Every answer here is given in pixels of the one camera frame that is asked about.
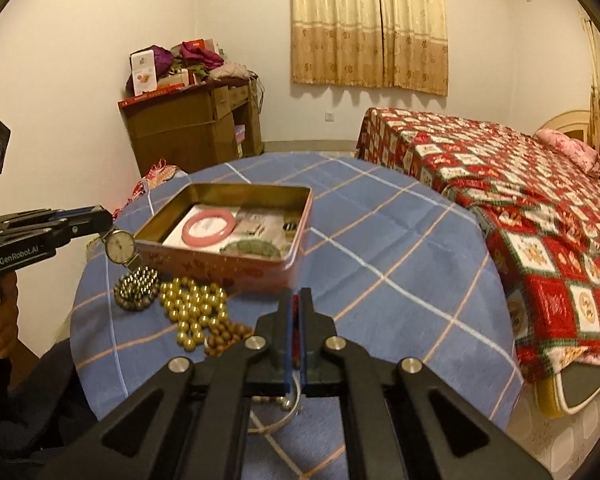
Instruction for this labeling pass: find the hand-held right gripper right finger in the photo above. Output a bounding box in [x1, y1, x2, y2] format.
[299, 287, 552, 480]

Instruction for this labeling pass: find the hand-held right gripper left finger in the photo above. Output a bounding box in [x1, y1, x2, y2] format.
[50, 287, 297, 480]

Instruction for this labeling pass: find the silver bracelet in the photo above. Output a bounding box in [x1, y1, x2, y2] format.
[99, 227, 144, 269]

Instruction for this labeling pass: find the silver bangle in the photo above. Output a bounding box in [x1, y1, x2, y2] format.
[248, 377, 307, 435]

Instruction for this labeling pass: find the brown wooden bead bracelet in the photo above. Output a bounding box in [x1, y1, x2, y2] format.
[202, 321, 254, 359]

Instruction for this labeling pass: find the dark metallic bead bracelet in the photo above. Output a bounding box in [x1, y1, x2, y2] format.
[114, 267, 161, 312]

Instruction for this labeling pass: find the rectangular metal tin box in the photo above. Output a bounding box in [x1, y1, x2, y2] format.
[134, 182, 314, 295]

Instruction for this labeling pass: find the golden bead necklace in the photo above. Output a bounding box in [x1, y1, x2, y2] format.
[159, 276, 229, 352]

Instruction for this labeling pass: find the person's left hand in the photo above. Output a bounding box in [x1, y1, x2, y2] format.
[0, 272, 22, 358]

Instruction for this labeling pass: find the pile of colourful clothes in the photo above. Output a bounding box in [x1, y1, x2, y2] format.
[112, 159, 188, 216]

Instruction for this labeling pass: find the white paper card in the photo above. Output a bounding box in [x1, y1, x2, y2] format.
[162, 203, 301, 261]

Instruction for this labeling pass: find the blue plaid tablecloth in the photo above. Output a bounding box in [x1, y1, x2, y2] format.
[70, 152, 525, 480]

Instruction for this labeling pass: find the pink bangle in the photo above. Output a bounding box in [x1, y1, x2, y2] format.
[181, 211, 238, 248]

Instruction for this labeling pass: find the green jade bangle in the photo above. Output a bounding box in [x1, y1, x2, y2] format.
[220, 239, 286, 261]

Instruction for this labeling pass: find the brown wooden cabinet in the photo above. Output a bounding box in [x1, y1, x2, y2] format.
[118, 79, 265, 176]

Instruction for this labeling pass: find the red flat box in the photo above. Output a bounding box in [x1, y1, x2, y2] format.
[118, 82, 191, 108]

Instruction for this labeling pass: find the white product box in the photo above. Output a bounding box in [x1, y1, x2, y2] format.
[131, 49, 157, 97]

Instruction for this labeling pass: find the person's dark clothing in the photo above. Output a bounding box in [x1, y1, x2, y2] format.
[0, 340, 101, 480]

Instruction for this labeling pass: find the purple cloth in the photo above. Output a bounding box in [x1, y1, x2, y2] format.
[150, 45, 176, 76]

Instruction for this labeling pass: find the magenta cloth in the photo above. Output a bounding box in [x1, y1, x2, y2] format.
[180, 41, 225, 72]

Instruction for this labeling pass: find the pale pink cloth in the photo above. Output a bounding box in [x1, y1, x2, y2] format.
[209, 61, 253, 81]

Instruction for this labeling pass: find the bed with red patchwork cover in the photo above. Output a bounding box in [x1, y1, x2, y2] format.
[355, 106, 600, 386]

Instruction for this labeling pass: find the bed mattress base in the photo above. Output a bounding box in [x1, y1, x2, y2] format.
[530, 357, 600, 418]

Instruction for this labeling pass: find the beige patterned window curtain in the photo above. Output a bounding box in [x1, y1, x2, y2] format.
[290, 0, 450, 97]

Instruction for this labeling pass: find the pink pillow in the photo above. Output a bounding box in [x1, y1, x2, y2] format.
[535, 128, 600, 178]

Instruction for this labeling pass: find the beige bed headboard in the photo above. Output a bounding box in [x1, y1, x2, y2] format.
[535, 110, 600, 196]

